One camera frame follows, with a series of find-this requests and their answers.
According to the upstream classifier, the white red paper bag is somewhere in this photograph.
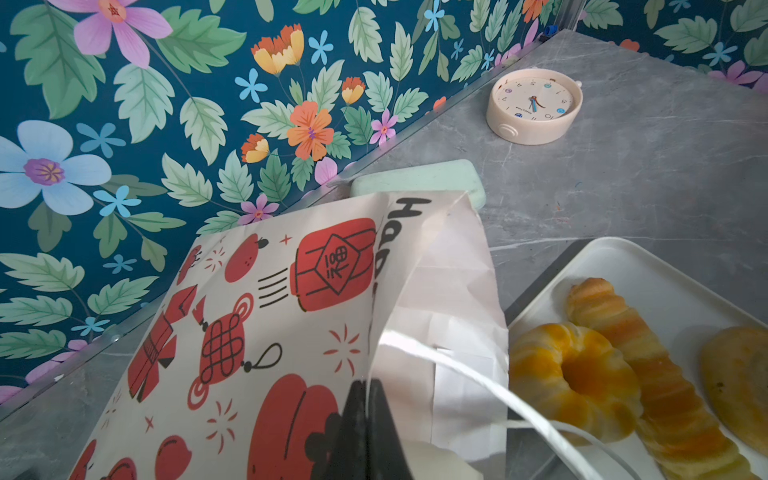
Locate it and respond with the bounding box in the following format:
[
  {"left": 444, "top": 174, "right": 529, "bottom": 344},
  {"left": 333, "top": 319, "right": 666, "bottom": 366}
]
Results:
[{"left": 68, "top": 190, "right": 643, "bottom": 480}]

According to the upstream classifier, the long twisted fake bread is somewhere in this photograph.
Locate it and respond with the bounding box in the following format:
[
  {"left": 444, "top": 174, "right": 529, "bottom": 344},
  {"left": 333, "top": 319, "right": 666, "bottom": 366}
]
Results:
[{"left": 566, "top": 278, "right": 756, "bottom": 479}]

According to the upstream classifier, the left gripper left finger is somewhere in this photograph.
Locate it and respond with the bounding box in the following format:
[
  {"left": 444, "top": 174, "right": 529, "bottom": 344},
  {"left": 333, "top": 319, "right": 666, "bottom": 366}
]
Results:
[{"left": 323, "top": 380, "right": 368, "bottom": 480}]

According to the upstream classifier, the beige round alarm clock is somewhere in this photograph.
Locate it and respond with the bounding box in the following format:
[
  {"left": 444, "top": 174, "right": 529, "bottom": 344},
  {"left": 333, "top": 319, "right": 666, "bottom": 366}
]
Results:
[{"left": 486, "top": 68, "right": 584, "bottom": 146}]

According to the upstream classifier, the white plastic tray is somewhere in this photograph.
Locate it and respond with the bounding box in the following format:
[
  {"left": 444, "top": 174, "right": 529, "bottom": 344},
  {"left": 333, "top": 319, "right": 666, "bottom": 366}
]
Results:
[{"left": 506, "top": 236, "right": 768, "bottom": 480}]

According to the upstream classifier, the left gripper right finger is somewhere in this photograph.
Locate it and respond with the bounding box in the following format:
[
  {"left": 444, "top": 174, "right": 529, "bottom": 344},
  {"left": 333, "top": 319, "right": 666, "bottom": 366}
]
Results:
[{"left": 367, "top": 379, "right": 413, "bottom": 480}]

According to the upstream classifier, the round fake bagel bread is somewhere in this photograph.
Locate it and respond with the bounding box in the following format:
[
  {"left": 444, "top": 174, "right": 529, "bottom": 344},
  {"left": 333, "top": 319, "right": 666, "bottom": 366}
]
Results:
[{"left": 699, "top": 327, "right": 767, "bottom": 455}]

